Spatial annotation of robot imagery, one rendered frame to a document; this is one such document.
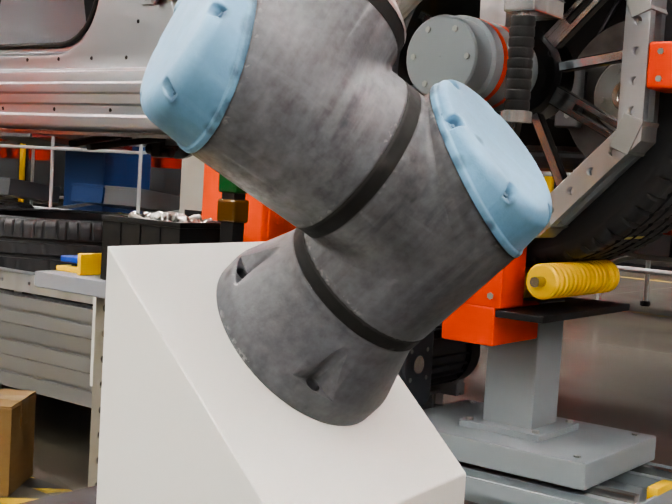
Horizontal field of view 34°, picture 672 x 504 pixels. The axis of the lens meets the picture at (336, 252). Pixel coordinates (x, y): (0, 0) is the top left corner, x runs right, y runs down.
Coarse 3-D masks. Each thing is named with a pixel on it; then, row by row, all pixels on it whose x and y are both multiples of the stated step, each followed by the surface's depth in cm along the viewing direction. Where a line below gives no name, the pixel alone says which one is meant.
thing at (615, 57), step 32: (448, 0) 205; (480, 0) 212; (576, 0) 183; (544, 32) 188; (576, 32) 185; (544, 64) 191; (576, 64) 183; (608, 64) 181; (544, 96) 191; (576, 96) 184; (512, 128) 191; (544, 128) 187
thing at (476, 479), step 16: (464, 464) 196; (656, 464) 204; (480, 480) 186; (496, 480) 190; (512, 480) 188; (528, 480) 188; (608, 480) 199; (624, 480) 197; (640, 480) 196; (656, 480) 194; (464, 496) 188; (480, 496) 186; (496, 496) 184; (512, 496) 183; (528, 496) 181; (544, 496) 179; (560, 496) 183; (576, 496) 181; (592, 496) 180; (608, 496) 180; (624, 496) 178; (640, 496) 190; (656, 496) 182
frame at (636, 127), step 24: (648, 0) 165; (648, 24) 165; (624, 48) 167; (648, 48) 165; (624, 72) 167; (624, 96) 167; (648, 96) 167; (624, 120) 167; (648, 120) 169; (624, 144) 167; (648, 144) 169; (576, 168) 172; (600, 168) 170; (624, 168) 172; (552, 192) 175; (576, 192) 172; (600, 192) 175; (552, 216) 175; (576, 216) 179
